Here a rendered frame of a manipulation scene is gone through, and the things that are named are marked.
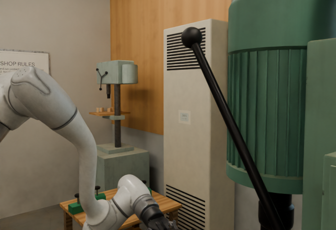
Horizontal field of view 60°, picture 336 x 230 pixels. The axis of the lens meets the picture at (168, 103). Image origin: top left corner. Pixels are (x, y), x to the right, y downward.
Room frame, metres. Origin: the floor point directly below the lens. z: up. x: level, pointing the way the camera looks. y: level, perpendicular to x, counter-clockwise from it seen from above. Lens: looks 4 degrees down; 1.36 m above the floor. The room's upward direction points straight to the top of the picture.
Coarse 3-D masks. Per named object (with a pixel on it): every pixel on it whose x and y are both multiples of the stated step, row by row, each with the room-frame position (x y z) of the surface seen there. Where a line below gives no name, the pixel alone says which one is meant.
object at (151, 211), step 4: (148, 208) 1.04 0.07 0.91; (152, 208) 1.04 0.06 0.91; (156, 208) 1.04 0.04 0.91; (144, 212) 1.03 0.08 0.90; (148, 212) 1.02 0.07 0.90; (152, 212) 1.02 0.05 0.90; (156, 212) 1.02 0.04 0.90; (160, 212) 1.03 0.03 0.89; (144, 216) 1.02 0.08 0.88; (148, 216) 1.01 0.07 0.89; (152, 216) 1.01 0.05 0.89; (156, 216) 1.03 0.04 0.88; (160, 216) 1.04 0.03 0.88; (144, 220) 1.02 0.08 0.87; (148, 220) 1.01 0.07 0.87; (152, 220) 1.01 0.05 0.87; (156, 220) 1.02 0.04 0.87; (160, 220) 1.02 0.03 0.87; (148, 224) 0.99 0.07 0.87; (152, 224) 1.00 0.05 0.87; (160, 224) 1.00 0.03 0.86; (152, 228) 0.98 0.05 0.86; (156, 228) 0.98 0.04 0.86; (164, 228) 0.99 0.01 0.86
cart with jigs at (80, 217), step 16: (96, 192) 2.00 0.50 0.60; (112, 192) 2.19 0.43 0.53; (64, 208) 1.92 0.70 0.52; (80, 208) 1.84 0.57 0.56; (160, 208) 1.90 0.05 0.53; (176, 208) 1.94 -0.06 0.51; (64, 224) 1.98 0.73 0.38; (80, 224) 1.72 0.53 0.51; (128, 224) 1.70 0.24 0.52; (176, 224) 1.97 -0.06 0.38
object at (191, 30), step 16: (192, 32) 0.46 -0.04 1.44; (192, 48) 0.47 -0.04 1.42; (208, 64) 0.45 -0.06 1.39; (208, 80) 0.44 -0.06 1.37; (224, 112) 0.41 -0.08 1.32; (240, 144) 0.39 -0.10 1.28; (256, 176) 0.37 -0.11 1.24; (256, 192) 0.36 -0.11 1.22; (272, 208) 0.35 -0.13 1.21; (272, 224) 0.34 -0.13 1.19
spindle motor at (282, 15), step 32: (256, 0) 0.44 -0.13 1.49; (288, 0) 0.42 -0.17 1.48; (320, 0) 0.42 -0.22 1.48; (256, 32) 0.44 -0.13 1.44; (288, 32) 0.42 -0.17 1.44; (320, 32) 0.42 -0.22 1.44; (256, 64) 0.44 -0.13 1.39; (288, 64) 0.42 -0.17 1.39; (256, 96) 0.44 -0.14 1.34; (288, 96) 0.42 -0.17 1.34; (256, 128) 0.44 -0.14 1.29; (288, 128) 0.42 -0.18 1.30; (256, 160) 0.44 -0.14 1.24; (288, 160) 0.42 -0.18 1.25; (288, 192) 0.42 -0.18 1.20
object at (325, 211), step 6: (324, 156) 0.26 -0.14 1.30; (330, 156) 0.25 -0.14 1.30; (324, 162) 0.25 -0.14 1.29; (330, 162) 0.25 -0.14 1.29; (324, 168) 0.25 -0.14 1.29; (330, 168) 0.25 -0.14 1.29; (324, 174) 0.25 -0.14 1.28; (330, 174) 0.25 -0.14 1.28; (324, 180) 0.25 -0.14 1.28; (330, 180) 0.25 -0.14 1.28; (324, 186) 0.25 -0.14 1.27; (330, 186) 0.25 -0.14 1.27; (324, 192) 0.25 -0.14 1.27; (330, 192) 0.25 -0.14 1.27; (324, 198) 0.25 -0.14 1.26; (330, 198) 0.25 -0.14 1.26; (324, 204) 0.25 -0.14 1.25; (330, 204) 0.25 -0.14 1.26; (324, 210) 0.25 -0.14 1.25; (330, 210) 0.25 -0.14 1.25; (324, 216) 0.25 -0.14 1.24; (330, 216) 0.25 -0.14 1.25; (324, 222) 0.25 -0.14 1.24; (330, 222) 0.25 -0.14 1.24; (324, 228) 0.25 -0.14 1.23; (330, 228) 0.25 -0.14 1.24
